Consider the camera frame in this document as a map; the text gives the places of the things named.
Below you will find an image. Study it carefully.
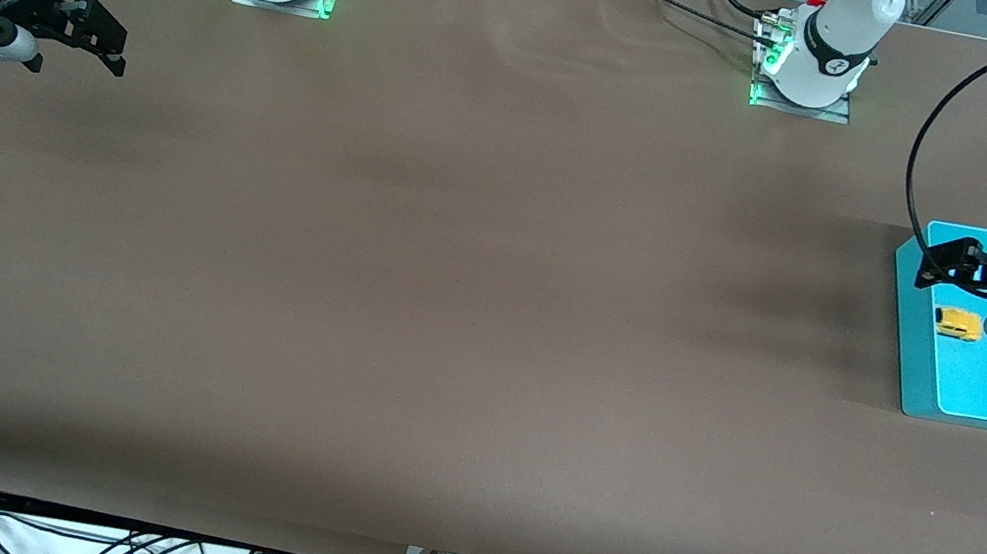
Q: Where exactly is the black cable on table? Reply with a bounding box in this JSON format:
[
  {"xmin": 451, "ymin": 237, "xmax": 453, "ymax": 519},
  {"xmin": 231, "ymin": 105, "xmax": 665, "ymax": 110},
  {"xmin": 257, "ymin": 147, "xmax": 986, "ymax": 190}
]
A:
[{"xmin": 593, "ymin": 0, "xmax": 779, "ymax": 47}]

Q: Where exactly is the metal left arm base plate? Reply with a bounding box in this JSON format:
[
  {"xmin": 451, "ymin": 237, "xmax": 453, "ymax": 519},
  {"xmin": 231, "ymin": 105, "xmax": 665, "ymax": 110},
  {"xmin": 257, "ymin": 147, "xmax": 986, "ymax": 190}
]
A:
[{"xmin": 745, "ymin": 20, "xmax": 867, "ymax": 126}]

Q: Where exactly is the yellow beetle toy car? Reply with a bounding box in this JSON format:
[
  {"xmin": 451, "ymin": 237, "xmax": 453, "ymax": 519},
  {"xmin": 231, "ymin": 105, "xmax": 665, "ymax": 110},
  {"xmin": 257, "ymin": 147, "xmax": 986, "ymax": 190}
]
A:
[{"xmin": 930, "ymin": 304, "xmax": 987, "ymax": 346}]

